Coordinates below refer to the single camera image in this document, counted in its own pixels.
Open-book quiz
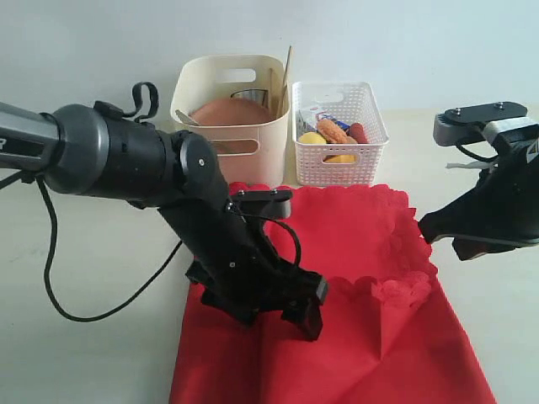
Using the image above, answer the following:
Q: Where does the brown round plate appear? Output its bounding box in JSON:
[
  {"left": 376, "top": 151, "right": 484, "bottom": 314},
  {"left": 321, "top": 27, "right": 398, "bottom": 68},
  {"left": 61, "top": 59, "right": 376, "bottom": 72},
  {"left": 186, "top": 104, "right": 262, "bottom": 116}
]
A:
[{"left": 190, "top": 98, "right": 272, "bottom": 155}]

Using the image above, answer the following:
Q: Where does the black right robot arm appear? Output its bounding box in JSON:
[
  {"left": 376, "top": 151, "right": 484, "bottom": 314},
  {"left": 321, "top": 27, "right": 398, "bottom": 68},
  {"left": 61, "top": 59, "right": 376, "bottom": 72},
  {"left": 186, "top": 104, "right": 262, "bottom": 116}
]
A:
[{"left": 419, "top": 141, "right": 538, "bottom": 261}]

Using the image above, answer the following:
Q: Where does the red scalloped table cloth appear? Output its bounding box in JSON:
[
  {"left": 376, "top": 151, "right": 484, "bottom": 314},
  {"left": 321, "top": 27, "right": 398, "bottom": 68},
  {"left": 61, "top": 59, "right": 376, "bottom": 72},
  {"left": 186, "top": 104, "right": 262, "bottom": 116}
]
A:
[{"left": 169, "top": 185, "right": 494, "bottom": 403}]

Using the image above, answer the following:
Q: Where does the steel table knife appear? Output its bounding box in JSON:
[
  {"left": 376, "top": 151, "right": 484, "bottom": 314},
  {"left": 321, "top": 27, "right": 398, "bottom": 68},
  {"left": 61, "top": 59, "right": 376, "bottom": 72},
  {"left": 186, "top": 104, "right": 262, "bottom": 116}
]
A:
[{"left": 174, "top": 109, "right": 200, "bottom": 126}]

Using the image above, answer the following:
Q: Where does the blue white milk carton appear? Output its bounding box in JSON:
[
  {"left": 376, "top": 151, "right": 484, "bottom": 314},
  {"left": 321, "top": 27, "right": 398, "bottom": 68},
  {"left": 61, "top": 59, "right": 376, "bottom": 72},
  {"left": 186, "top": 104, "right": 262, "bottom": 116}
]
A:
[{"left": 296, "top": 105, "right": 350, "bottom": 133}]

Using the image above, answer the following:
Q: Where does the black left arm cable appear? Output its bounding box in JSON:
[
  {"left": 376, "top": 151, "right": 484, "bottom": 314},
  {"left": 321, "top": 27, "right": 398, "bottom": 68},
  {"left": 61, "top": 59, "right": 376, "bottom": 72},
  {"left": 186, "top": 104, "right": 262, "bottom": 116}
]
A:
[{"left": 35, "top": 82, "right": 304, "bottom": 324}]

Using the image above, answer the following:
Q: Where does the cream plastic bin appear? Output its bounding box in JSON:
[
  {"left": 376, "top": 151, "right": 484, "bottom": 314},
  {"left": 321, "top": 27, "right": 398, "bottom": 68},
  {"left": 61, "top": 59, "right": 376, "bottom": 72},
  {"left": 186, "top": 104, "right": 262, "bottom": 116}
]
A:
[{"left": 169, "top": 55, "right": 291, "bottom": 187}]

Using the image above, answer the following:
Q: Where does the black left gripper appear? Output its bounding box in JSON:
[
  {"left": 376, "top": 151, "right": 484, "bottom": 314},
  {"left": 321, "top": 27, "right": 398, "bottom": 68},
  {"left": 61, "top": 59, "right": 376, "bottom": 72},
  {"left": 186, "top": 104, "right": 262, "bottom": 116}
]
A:
[{"left": 158, "top": 197, "right": 328, "bottom": 342}]

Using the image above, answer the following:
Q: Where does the wooden chopstick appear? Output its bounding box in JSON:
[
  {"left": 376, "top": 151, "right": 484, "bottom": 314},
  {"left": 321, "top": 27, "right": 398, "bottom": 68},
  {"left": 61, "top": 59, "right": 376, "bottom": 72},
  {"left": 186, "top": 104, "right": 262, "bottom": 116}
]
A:
[
  {"left": 276, "top": 45, "right": 293, "bottom": 118},
  {"left": 268, "top": 68, "right": 276, "bottom": 116}
]

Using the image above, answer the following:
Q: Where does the stainless steel cup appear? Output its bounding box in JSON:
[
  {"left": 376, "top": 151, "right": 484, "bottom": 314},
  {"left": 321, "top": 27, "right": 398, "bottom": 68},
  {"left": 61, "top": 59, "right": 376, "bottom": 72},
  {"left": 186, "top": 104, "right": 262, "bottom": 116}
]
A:
[{"left": 230, "top": 88, "right": 270, "bottom": 108}]

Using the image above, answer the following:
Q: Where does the fried chicken nugget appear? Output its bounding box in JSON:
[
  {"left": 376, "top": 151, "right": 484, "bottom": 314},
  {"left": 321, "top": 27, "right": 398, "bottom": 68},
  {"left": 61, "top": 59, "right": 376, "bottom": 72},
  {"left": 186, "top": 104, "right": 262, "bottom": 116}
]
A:
[{"left": 317, "top": 119, "right": 357, "bottom": 144}]

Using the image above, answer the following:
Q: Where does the yellow lemon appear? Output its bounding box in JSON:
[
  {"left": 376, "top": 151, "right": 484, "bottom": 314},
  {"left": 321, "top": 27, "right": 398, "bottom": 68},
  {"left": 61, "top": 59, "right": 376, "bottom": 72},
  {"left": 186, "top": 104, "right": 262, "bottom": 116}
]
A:
[{"left": 297, "top": 131, "right": 328, "bottom": 145}]

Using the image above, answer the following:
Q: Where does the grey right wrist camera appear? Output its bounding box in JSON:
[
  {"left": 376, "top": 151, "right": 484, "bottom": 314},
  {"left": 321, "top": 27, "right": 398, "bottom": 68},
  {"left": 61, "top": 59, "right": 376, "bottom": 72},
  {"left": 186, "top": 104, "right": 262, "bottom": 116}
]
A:
[{"left": 433, "top": 101, "right": 538, "bottom": 146}]

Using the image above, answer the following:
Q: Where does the white perforated plastic basket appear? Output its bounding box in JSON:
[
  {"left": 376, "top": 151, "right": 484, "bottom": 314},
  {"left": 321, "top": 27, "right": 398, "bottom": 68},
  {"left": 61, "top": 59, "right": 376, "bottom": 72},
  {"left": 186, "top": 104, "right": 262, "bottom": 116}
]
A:
[{"left": 291, "top": 82, "right": 389, "bottom": 186}]

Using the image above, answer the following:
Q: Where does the red sausage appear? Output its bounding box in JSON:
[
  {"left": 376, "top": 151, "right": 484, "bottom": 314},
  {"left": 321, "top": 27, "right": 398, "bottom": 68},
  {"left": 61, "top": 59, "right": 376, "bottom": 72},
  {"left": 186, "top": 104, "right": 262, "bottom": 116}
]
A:
[{"left": 348, "top": 123, "right": 369, "bottom": 144}]

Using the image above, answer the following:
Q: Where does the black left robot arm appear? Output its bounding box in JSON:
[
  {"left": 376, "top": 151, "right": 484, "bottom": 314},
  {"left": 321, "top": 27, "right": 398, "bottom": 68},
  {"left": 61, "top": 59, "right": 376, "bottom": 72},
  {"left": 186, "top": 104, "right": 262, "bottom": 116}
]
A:
[{"left": 1, "top": 103, "right": 328, "bottom": 340}]

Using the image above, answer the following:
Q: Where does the yellow cheese wedge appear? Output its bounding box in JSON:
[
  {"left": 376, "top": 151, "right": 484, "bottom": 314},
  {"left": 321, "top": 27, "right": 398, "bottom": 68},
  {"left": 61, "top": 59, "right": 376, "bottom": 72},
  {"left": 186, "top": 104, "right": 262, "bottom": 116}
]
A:
[{"left": 323, "top": 155, "right": 357, "bottom": 164}]

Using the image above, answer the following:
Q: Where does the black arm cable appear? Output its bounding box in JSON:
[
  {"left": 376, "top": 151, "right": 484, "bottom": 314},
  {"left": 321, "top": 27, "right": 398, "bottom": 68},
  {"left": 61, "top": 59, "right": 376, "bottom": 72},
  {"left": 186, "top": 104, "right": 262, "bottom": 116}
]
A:
[
  {"left": 456, "top": 142, "right": 500, "bottom": 163},
  {"left": 35, "top": 82, "right": 304, "bottom": 324}
]

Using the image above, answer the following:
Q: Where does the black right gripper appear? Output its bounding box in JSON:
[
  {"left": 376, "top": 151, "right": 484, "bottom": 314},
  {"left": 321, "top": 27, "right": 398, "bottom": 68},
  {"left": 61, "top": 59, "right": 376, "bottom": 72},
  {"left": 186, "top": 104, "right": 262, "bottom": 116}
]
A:
[{"left": 419, "top": 142, "right": 538, "bottom": 261}]

